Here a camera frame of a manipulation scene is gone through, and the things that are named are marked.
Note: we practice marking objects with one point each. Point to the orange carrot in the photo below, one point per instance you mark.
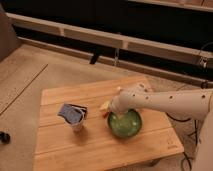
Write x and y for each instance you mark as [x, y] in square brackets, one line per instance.
[105, 114]

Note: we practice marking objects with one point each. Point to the wooden table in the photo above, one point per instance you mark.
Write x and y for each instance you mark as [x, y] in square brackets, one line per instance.
[94, 148]

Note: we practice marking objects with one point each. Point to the blue chip bag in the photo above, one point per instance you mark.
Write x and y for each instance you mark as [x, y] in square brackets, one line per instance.
[74, 115]

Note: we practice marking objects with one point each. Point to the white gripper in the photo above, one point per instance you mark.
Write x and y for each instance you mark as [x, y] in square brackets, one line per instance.
[117, 105]

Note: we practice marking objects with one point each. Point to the white wall rail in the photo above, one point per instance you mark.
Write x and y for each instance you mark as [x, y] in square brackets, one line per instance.
[137, 45]

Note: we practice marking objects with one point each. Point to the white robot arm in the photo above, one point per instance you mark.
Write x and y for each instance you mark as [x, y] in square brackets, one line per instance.
[198, 104]

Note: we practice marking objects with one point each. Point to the green ceramic bowl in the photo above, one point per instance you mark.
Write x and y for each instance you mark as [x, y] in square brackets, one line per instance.
[125, 125]

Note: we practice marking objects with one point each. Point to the black object on floor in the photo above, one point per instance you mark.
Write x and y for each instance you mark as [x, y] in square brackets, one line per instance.
[4, 137]

